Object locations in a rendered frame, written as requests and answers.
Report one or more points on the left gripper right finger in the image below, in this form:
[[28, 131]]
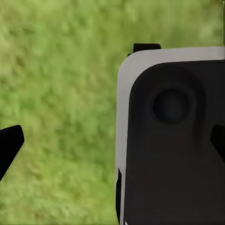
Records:
[[217, 139]]

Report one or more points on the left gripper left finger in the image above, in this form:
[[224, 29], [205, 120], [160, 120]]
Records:
[[11, 140]]

